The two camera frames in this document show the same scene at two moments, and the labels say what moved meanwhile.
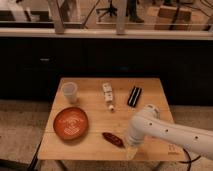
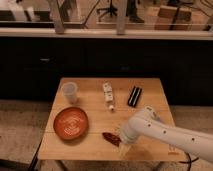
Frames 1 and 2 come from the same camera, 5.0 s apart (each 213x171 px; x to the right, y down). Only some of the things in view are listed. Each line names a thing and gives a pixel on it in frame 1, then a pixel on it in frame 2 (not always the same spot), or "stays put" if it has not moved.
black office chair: (111, 10) stays put
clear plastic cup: (70, 90) stays put
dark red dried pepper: (113, 139) stays put
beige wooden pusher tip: (131, 152) → (123, 149)
